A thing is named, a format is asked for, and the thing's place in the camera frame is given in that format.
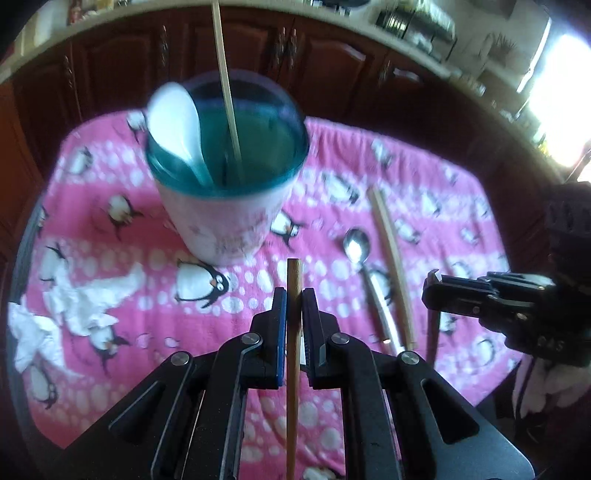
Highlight metal spoon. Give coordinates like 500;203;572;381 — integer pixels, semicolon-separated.
342;228;404;355

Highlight light wooden chopstick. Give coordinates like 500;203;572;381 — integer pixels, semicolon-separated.
211;1;243;178

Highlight black dish rack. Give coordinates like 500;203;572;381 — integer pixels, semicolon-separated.
376;1;458;61

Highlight white gloved right hand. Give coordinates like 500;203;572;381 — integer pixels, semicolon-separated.
512;355;590;418

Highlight chopstick bundle piece one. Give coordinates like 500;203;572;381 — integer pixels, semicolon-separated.
369;185;417;350

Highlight pink penguin tablecloth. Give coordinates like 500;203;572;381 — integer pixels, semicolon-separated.
17;112;509;449

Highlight crumpled white tissue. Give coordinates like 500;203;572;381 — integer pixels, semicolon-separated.
8;263;146;374

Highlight chopstick bundle piece two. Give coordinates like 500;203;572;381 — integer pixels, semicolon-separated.
423;269;441;367

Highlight white floral utensil holder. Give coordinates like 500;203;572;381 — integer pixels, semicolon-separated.
144;70;310;266

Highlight red wooden base cabinets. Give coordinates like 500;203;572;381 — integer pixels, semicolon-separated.
0;4;591;259

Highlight white ceramic spoon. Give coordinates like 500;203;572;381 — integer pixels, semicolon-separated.
146;82;214;187

